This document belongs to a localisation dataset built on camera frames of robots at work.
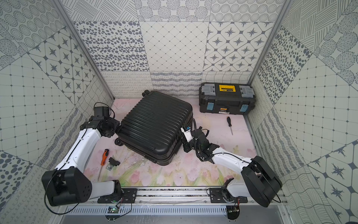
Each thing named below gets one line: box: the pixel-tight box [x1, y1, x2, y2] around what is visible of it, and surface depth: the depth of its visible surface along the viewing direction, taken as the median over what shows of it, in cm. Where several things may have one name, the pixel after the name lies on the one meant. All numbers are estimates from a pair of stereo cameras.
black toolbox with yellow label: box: [198, 82, 256, 115], surface depth 103 cm
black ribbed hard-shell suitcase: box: [114, 90, 193, 166], surface depth 83 cm
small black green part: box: [105, 156, 121, 172], surface depth 86 cm
